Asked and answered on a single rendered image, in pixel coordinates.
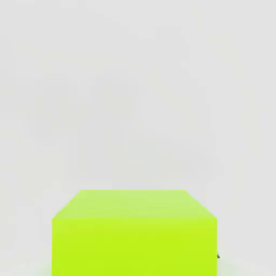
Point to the small lime green cube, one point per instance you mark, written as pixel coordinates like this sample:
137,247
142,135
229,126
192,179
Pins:
134,241

